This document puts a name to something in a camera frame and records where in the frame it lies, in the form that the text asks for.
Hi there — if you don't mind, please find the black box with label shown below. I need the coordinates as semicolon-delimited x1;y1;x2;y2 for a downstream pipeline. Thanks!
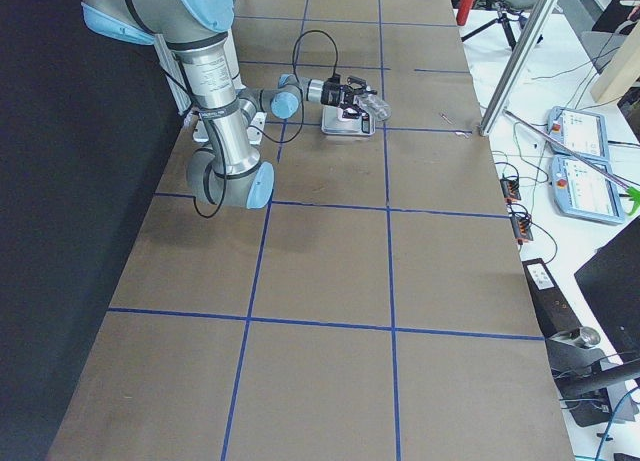
523;258;585;348

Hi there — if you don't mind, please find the red cylinder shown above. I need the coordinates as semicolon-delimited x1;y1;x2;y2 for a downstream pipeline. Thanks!
456;0;475;26

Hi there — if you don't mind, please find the near blue teach pendant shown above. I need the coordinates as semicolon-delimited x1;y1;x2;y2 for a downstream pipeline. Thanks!
551;155;626;225

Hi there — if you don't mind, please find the blue teach pendant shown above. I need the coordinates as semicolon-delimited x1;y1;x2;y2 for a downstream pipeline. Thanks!
551;155;626;225
547;106;610;160

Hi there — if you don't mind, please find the far blue teach pendant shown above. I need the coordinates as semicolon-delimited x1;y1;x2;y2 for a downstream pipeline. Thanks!
547;106;610;160

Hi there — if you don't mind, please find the grey digital kitchen scale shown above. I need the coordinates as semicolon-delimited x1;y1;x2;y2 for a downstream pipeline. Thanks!
321;106;376;136

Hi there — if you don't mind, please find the orange connector block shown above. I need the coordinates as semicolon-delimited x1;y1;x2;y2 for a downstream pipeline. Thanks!
499;176;533;246

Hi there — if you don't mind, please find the metal grabber stick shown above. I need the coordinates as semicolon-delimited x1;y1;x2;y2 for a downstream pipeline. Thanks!
503;109;639;216

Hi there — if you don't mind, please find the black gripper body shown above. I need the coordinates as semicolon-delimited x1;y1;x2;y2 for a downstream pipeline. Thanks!
320;78;353;109

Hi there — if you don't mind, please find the white pedestal column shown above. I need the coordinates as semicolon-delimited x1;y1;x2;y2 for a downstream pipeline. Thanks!
183;29;266;147

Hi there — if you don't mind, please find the aluminium frame post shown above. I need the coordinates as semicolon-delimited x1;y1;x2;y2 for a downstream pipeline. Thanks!
478;0;558;136

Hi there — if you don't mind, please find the clear glass sauce bottle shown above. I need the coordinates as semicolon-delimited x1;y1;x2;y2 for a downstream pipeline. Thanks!
355;93;392;122

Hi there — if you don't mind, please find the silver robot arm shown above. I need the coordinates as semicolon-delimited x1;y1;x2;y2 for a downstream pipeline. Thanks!
82;0;391;209

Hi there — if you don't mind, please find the wooden beam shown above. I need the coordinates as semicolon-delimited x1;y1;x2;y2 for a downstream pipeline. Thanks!
591;23;640;103

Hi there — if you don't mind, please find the black monitor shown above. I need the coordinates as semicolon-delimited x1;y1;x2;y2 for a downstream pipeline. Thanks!
574;219;640;361

